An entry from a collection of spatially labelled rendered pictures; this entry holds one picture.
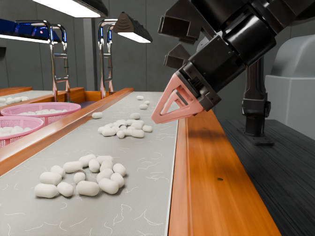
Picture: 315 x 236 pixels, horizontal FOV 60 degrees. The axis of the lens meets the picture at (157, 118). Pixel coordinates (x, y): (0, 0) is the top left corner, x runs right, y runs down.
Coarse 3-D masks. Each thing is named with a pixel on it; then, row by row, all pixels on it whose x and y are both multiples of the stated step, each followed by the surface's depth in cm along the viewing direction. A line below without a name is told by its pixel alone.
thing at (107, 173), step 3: (102, 171) 45; (105, 171) 45; (108, 171) 45; (111, 171) 46; (99, 174) 44; (102, 174) 44; (105, 174) 44; (108, 174) 45; (111, 174) 45; (99, 177) 44; (102, 177) 44; (105, 177) 44; (108, 177) 44; (99, 180) 44
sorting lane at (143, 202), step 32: (128, 96) 151; (160, 96) 151; (96, 128) 81; (160, 128) 81; (32, 160) 56; (64, 160) 56; (128, 160) 56; (160, 160) 56; (0, 192) 42; (32, 192) 42; (128, 192) 42; (160, 192) 42; (0, 224) 34; (32, 224) 34; (64, 224) 34; (96, 224) 34; (128, 224) 34; (160, 224) 34
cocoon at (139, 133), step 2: (134, 130) 71; (136, 130) 71; (138, 130) 71; (140, 130) 71; (142, 130) 71; (132, 132) 71; (134, 132) 71; (136, 132) 71; (138, 132) 71; (140, 132) 71; (142, 132) 71; (132, 134) 71; (134, 134) 71; (136, 134) 71; (138, 134) 71; (140, 134) 71; (142, 134) 71; (144, 134) 71; (134, 136) 71; (136, 136) 71; (138, 136) 71; (140, 136) 71; (142, 136) 71
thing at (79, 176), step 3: (75, 174) 45; (78, 174) 44; (81, 174) 44; (84, 174) 45; (75, 177) 44; (78, 177) 44; (81, 177) 44; (84, 177) 45; (75, 180) 44; (78, 180) 44; (81, 180) 44; (84, 180) 45
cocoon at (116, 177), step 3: (114, 174) 44; (117, 174) 44; (111, 177) 44; (114, 177) 43; (117, 177) 43; (120, 177) 43; (114, 180) 43; (117, 180) 43; (120, 180) 43; (123, 180) 43; (120, 183) 43; (123, 183) 43; (120, 186) 43
